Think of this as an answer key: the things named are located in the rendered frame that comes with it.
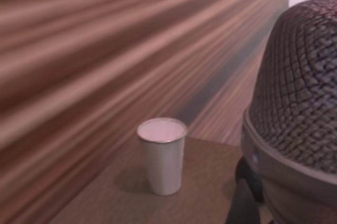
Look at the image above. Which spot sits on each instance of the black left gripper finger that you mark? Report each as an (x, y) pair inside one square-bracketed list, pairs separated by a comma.
[(246, 189)]

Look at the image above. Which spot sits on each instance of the grey metal mesh microphone head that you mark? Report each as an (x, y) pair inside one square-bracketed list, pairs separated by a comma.
[(297, 97)]

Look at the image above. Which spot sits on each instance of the white paper cup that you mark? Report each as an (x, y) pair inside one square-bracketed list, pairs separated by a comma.
[(163, 160)]

